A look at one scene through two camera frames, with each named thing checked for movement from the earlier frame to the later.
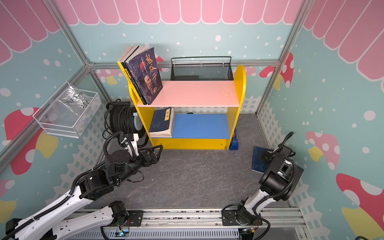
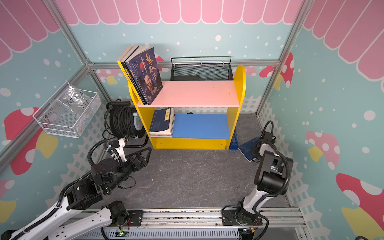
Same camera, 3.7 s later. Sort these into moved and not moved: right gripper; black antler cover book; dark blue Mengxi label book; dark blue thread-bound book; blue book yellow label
Moved: right gripper
Not moved: dark blue thread-bound book; dark blue Mengxi label book; blue book yellow label; black antler cover book
